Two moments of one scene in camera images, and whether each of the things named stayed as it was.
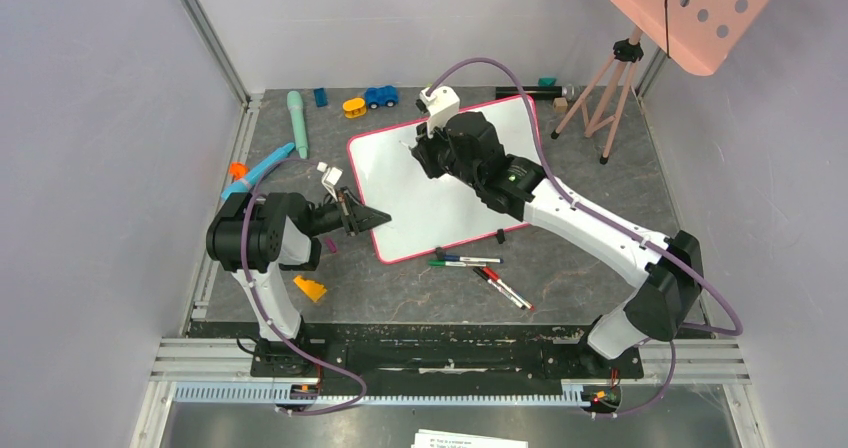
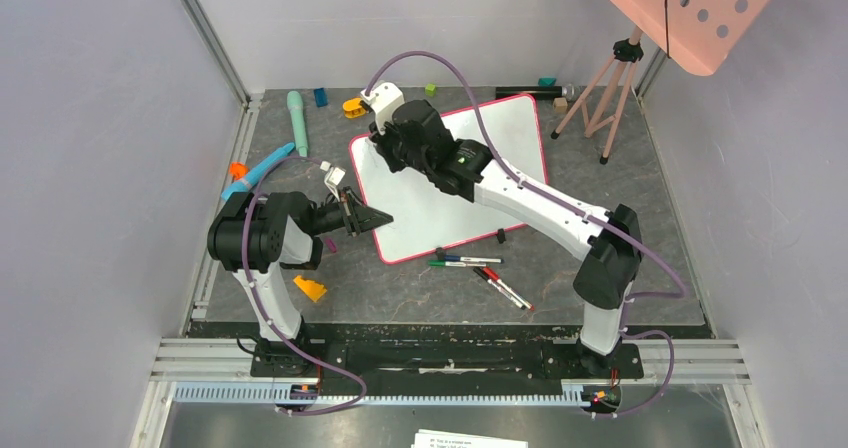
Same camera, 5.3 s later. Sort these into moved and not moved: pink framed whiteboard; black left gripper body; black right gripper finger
Moved: black right gripper finger
Not moved: pink framed whiteboard; black left gripper body
